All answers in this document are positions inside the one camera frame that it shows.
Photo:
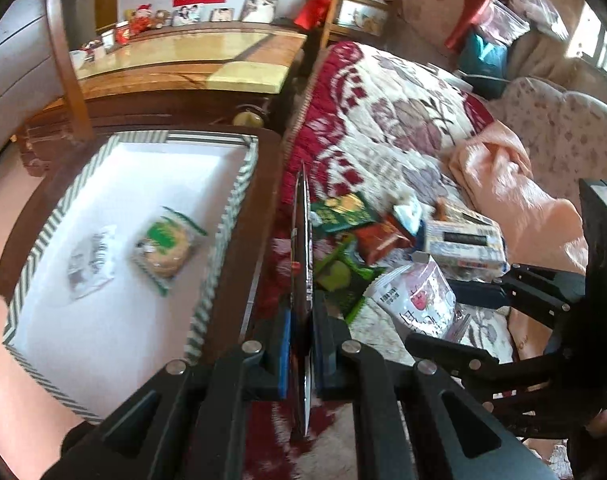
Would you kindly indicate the red jar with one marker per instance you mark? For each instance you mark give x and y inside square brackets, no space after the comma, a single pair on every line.
[123,33]

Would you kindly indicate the red and white floral blanket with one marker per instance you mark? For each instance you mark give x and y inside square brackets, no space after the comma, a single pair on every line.
[383,125]

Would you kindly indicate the brown figurine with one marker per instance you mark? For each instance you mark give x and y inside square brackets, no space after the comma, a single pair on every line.
[162,19]

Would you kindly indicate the dark snack packet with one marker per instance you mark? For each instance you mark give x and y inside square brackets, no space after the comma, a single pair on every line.
[301,260]

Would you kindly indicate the red and white figurine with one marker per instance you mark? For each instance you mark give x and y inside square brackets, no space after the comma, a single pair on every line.
[141,20]

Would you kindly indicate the marble-topped wooden cabinet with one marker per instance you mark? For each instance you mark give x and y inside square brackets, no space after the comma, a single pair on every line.
[183,62]

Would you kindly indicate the green cracker packet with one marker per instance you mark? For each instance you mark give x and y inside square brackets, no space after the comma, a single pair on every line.
[341,210]

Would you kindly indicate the green striped storage box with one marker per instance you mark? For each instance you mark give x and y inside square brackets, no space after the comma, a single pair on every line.
[108,320]

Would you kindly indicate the wooden chair back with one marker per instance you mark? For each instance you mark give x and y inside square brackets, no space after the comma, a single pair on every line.
[65,60]

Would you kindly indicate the large framed photo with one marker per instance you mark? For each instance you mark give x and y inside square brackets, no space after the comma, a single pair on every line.
[260,7]

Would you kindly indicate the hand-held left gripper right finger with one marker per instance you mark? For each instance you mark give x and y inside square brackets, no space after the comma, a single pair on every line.
[317,360]

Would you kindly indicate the red cloth bag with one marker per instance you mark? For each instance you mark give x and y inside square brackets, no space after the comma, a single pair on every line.
[312,12]

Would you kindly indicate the teal bag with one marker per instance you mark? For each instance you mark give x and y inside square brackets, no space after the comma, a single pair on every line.
[483,60]

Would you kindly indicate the white and pink snack bag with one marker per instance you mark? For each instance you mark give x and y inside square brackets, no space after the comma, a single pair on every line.
[418,302]

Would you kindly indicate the orange and white snack pack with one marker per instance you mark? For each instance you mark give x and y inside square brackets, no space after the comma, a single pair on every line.
[463,247]

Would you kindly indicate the dark wooden side table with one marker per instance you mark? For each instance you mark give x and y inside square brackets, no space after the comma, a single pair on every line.
[269,195]

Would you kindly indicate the floral sofa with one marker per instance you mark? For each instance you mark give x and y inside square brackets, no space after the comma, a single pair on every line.
[563,125]

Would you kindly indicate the bright green snack packet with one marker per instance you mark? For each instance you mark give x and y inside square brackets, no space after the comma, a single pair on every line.
[333,275]

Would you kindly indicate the clear plastic bag with clothes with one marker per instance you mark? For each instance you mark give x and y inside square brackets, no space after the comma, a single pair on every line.
[536,7]
[503,22]

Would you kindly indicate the white and blue snack wrapper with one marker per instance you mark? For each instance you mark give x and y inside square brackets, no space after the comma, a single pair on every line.
[408,212]

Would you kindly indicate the white snack packet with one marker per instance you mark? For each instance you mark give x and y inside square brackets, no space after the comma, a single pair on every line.
[90,265]

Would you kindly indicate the brass round knob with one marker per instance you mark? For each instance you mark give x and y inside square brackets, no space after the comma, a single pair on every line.
[248,118]

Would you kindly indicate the round cookie packet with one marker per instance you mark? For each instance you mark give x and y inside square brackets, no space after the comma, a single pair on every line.
[166,250]

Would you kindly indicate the wooden shelf rack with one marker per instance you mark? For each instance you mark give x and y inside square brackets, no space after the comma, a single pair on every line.
[333,0]

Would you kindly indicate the white cup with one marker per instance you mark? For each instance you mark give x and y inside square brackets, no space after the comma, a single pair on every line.
[107,41]
[78,59]

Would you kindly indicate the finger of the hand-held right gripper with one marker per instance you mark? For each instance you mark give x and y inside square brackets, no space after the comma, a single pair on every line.
[528,292]
[448,352]

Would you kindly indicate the small framed photo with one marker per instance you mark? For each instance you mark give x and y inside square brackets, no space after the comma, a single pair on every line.
[223,14]
[187,15]

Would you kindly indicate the red-brown snack packet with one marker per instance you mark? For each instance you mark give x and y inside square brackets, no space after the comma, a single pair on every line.
[378,241]

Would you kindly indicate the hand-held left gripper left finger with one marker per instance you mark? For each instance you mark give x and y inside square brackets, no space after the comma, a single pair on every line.
[284,360]

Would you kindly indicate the printed box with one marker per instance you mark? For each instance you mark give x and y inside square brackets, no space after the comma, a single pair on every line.
[362,16]

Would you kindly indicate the peach cloth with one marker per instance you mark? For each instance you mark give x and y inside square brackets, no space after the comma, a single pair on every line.
[518,200]

